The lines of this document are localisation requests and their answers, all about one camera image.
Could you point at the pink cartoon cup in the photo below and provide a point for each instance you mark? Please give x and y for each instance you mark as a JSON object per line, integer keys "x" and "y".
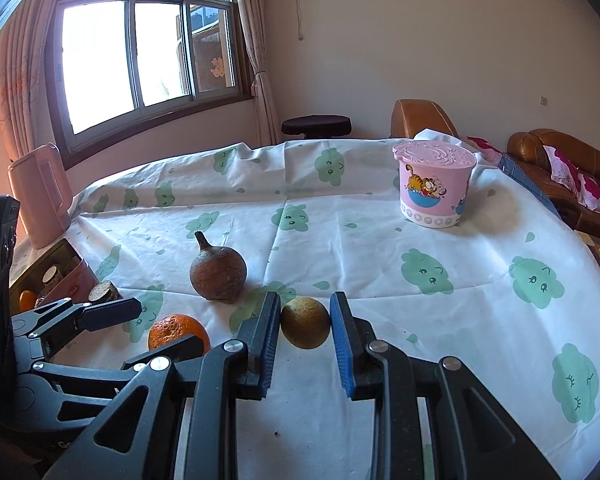
{"x": 433, "y": 181}

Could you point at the large textured orange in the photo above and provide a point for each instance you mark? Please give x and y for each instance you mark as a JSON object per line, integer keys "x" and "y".
{"x": 174, "y": 327}

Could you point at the pink floral cushion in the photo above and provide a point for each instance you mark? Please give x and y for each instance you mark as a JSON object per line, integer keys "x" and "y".
{"x": 584, "y": 187}

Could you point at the white cloud-print tablecloth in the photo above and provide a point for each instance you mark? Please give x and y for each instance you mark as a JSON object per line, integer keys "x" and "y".
{"x": 510, "y": 290}

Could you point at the window with frame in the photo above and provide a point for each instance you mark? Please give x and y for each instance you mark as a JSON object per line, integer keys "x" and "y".
{"x": 121, "y": 67}

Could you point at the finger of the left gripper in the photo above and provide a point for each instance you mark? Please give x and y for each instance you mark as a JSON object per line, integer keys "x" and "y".
{"x": 54, "y": 325}
{"x": 183, "y": 349}

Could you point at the chocolate layered snack cake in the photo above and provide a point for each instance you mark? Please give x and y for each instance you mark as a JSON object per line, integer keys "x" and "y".
{"x": 103, "y": 292}

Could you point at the brown stemmed round fruit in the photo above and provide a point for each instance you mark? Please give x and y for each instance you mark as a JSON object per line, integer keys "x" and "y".
{"x": 218, "y": 273}

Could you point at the pink electric kettle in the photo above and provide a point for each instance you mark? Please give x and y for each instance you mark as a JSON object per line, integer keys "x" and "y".
{"x": 40, "y": 183}

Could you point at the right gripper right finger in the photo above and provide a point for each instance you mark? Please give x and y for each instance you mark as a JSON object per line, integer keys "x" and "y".
{"x": 433, "y": 420}

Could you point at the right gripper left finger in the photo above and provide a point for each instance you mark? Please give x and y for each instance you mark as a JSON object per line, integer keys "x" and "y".
{"x": 179, "y": 417}

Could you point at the pink tin box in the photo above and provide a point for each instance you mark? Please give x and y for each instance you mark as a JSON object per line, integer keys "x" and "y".
{"x": 78, "y": 279}

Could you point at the smooth small orange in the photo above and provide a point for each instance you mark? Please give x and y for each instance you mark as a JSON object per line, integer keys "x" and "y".
{"x": 27, "y": 300}

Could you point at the pink right curtain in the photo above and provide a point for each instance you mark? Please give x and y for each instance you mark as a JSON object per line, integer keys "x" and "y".
{"x": 252, "y": 18}

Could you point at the brown leather sofa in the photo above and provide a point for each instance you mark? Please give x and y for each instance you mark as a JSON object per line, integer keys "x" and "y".
{"x": 527, "y": 148}

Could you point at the pink left curtain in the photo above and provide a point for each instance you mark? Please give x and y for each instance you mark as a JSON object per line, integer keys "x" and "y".
{"x": 22, "y": 49}

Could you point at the pink curtain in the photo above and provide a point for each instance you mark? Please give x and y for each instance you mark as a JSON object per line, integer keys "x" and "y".
{"x": 252, "y": 18}
{"x": 22, "y": 49}

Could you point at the black round stool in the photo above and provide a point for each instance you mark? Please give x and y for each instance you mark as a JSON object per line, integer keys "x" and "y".
{"x": 316, "y": 127}

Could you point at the brown leather chair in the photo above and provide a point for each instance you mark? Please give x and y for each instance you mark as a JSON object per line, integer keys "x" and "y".
{"x": 411, "y": 116}

